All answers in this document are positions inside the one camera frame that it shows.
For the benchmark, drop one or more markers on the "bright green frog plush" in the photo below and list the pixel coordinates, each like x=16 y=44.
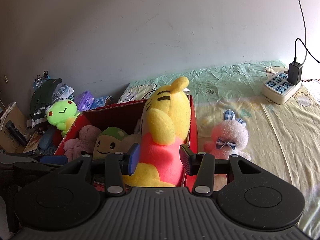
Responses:
x=62 y=114

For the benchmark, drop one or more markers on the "pink plush bear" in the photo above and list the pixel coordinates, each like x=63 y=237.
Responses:
x=84 y=142

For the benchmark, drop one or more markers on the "green pickle plush toy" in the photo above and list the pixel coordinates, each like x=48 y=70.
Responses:
x=109 y=141

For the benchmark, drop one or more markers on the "white plush bunny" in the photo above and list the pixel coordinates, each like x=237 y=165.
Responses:
x=129 y=140

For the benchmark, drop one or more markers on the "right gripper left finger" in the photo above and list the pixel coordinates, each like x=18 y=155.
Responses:
x=118 y=164

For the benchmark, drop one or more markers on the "white power strip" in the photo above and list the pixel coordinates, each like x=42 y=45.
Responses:
x=278 y=89

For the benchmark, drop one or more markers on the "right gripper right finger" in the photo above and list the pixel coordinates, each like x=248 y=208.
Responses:
x=202 y=167

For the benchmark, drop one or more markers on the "black power adapter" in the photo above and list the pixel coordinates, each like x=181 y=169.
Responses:
x=294 y=73

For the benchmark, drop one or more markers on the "blue white patterned cloth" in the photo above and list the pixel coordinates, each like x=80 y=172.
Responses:
x=101 y=102

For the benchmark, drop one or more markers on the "dark green garment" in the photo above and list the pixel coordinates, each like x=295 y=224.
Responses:
x=42 y=97

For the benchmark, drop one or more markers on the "purple plastic pouch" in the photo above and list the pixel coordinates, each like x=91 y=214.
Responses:
x=84 y=101

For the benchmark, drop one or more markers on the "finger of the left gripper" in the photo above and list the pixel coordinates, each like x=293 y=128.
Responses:
x=54 y=159

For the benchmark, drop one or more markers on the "green cartoon bed sheet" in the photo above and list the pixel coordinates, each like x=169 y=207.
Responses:
x=283 y=139

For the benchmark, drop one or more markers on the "cardboard box on floor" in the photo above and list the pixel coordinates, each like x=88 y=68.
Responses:
x=13 y=129

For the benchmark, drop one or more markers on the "yellow tiger plush toy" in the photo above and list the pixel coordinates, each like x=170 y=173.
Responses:
x=164 y=126

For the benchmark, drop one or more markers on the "red cardboard box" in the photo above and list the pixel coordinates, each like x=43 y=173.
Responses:
x=125 y=116

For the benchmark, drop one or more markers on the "pink bunny plush toy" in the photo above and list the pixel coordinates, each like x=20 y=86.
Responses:
x=228 y=137

